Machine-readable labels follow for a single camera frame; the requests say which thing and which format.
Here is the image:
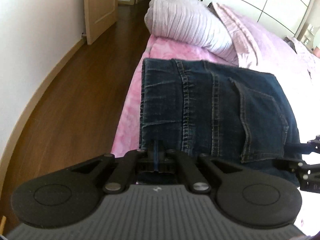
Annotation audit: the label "wooden door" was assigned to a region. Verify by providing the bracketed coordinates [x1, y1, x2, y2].
[83, 0, 118, 46]

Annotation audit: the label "dark blue jeans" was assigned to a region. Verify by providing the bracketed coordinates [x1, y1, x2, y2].
[138, 57, 302, 188]

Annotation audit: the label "cream wardrobe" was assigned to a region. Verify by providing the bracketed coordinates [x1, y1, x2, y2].
[179, 0, 317, 40]

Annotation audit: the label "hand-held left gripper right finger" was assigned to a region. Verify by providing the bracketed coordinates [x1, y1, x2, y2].
[157, 140, 241, 193]

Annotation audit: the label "bed with pink floral sheet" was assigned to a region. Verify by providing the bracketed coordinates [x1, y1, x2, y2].
[110, 34, 320, 233]

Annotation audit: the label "striped lilac rolled duvet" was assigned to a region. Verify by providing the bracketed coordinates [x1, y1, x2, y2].
[144, 0, 240, 65]

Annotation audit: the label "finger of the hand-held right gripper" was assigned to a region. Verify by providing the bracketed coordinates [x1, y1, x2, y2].
[273, 157, 320, 175]
[286, 134, 320, 155]

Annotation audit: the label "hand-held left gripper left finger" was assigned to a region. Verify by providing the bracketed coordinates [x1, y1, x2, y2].
[71, 140, 157, 193]

